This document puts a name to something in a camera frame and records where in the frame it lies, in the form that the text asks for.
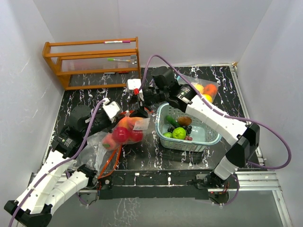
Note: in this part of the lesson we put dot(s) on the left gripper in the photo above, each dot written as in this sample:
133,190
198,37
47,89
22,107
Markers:
111,123

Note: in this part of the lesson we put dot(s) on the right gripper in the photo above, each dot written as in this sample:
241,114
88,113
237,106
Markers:
139,112

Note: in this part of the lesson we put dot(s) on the orange yellow peach toy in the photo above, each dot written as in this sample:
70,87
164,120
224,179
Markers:
128,122

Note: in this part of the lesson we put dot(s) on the orange zipper bag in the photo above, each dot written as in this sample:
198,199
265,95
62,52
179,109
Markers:
95,157
140,125

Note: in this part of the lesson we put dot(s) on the pink fruit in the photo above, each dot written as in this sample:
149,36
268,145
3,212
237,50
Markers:
108,142

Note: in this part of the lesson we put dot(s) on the pink red dragonfruit toy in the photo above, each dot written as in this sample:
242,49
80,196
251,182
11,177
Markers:
120,134

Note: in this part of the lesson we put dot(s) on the red apple toy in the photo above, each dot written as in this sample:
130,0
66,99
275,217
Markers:
136,136

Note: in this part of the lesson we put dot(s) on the yellow pear toy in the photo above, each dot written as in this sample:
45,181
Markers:
200,88

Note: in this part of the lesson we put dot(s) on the blue zipper plastic bag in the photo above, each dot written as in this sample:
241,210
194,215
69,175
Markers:
183,91

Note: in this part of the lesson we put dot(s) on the orange pumpkin toy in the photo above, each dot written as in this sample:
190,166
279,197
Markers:
211,90

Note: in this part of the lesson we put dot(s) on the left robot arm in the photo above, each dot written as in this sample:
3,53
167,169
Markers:
37,204

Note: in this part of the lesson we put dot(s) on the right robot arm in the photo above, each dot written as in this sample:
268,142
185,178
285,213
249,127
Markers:
242,137

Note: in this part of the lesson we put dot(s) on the green cucumber toy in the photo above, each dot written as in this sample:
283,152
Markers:
172,121

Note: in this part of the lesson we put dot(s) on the green fruit toy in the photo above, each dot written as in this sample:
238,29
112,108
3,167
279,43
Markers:
168,135
179,133

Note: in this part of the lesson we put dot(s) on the light blue plastic basket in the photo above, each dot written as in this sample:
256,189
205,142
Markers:
201,134

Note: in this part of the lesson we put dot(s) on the brown kiwi toy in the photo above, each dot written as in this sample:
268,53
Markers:
184,121

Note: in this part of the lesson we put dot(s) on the dark grape bunch toy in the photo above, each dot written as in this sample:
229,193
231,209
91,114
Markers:
187,128

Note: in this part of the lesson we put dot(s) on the wooden shelf rack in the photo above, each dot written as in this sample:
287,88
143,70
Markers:
68,59

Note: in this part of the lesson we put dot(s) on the green marker pen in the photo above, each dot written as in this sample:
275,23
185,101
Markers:
121,60

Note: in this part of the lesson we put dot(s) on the pink white marker pen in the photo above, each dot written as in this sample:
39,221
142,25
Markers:
117,42

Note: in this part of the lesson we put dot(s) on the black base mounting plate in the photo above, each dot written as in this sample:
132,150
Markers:
161,184

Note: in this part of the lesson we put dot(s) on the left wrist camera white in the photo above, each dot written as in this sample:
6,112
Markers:
112,109

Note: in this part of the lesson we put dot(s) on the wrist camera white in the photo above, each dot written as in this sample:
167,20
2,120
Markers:
133,86
112,109

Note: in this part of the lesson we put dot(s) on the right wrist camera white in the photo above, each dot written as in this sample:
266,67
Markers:
133,86

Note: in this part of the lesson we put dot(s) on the aluminium rail frame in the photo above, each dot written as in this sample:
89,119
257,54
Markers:
151,155

